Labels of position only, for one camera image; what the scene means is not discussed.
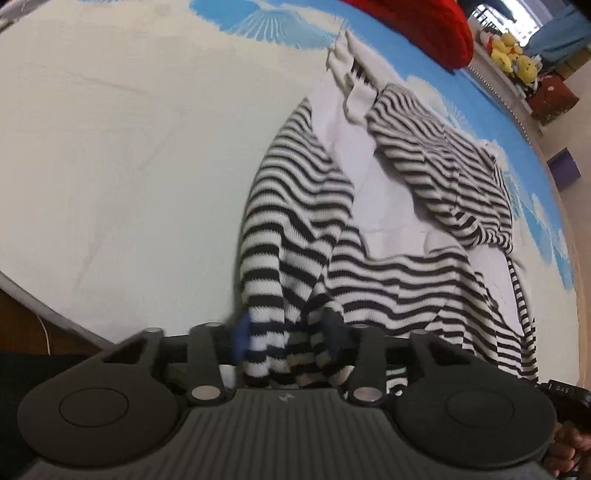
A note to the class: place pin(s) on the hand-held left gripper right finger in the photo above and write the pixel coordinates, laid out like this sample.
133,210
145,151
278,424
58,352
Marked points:
334,332

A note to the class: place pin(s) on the blue white printed bed sheet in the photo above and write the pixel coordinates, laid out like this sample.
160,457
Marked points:
138,161

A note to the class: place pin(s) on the red folded blanket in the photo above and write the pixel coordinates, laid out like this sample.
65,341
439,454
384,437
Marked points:
429,27

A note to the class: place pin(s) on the black white striped top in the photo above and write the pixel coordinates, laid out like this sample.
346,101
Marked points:
392,221

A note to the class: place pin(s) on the blue curtain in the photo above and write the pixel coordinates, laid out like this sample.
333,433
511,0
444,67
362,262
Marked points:
561,34

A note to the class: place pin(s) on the person's right hand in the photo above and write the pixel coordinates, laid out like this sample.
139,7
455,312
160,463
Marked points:
570,450

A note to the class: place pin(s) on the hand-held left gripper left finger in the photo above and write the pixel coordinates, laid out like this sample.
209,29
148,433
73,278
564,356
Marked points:
241,334

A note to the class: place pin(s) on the wooden bed frame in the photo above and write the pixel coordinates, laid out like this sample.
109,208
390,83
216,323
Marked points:
41,314

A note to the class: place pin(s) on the purple box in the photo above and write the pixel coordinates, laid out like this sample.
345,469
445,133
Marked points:
564,168

